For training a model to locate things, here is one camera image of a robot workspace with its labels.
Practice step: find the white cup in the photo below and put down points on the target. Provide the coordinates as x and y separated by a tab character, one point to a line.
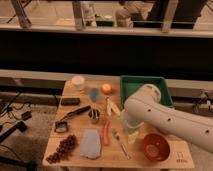
78	82

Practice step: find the orange fruit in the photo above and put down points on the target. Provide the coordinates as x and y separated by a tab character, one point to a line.
106	88

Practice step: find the bunch of red grapes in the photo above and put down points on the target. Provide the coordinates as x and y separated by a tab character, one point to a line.
65	148

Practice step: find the black handled knife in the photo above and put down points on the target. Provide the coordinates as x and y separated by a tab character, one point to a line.
76	112

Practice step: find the small black square container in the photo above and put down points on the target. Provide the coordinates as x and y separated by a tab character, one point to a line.
61	127

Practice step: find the metal fork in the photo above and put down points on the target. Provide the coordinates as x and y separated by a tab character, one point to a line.
122	146

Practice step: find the red bowl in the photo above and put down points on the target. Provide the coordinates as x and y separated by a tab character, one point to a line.
155	147

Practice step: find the green plastic tray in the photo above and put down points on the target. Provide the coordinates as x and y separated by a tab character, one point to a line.
130	84

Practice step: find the orange carrot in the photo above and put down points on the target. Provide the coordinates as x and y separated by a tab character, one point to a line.
106	133

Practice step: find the light blue towel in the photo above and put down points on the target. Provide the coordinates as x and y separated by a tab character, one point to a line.
90	145

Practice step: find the black rectangular block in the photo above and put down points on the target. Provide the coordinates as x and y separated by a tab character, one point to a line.
70	101

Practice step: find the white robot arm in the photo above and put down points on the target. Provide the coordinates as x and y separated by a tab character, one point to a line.
144	106

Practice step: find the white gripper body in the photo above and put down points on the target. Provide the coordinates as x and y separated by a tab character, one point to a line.
131	126

